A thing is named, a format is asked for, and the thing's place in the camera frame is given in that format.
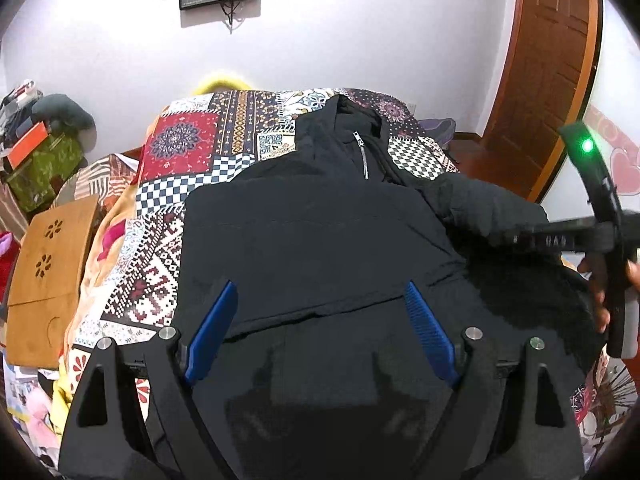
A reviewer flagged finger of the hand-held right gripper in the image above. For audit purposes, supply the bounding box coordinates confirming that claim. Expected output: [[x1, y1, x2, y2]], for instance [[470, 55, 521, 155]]
[[501, 218, 619, 255]]

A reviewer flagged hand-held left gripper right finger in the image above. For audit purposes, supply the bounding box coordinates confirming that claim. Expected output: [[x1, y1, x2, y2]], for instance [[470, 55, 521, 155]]
[[404, 280, 587, 480]]

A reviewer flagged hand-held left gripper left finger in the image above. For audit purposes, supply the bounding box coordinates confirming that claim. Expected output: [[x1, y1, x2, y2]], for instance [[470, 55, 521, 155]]
[[59, 280, 239, 480]]

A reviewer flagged black zip jacket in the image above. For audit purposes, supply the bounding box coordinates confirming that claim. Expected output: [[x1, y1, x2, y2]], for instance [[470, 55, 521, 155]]
[[175, 94, 607, 480]]

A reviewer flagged person's right hand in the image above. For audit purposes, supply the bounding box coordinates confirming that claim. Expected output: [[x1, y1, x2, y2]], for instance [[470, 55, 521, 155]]
[[577, 254, 612, 333]]

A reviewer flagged orange floral quilt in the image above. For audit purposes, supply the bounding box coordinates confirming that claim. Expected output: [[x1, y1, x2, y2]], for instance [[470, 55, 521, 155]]
[[50, 155, 151, 411]]

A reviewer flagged purple pillow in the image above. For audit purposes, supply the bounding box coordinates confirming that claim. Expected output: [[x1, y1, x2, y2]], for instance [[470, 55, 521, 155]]
[[417, 117, 457, 148]]

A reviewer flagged wooden door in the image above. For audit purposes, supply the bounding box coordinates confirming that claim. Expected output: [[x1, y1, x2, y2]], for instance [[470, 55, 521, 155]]
[[480, 0, 605, 203]]

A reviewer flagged brown board with flower cutouts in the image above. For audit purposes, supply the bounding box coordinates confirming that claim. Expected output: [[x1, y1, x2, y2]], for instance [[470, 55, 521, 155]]
[[6, 195, 101, 371]]

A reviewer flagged patchwork patterned blanket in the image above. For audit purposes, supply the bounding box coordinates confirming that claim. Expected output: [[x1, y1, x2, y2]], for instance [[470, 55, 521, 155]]
[[60, 87, 631, 441]]

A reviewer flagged green patterned bag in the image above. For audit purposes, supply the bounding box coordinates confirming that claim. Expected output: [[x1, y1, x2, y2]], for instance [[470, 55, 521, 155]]
[[7, 132, 85, 213]]

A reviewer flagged yellow fluffy pillow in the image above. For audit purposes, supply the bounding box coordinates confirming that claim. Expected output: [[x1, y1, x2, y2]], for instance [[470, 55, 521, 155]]
[[192, 72, 256, 97]]

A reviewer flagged orange box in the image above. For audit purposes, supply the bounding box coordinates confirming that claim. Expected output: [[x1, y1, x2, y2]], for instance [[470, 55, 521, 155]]
[[5, 122, 51, 173]]

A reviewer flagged grey plush cushion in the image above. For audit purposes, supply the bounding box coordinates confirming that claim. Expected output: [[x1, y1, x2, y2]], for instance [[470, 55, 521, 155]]
[[31, 93, 97, 133]]

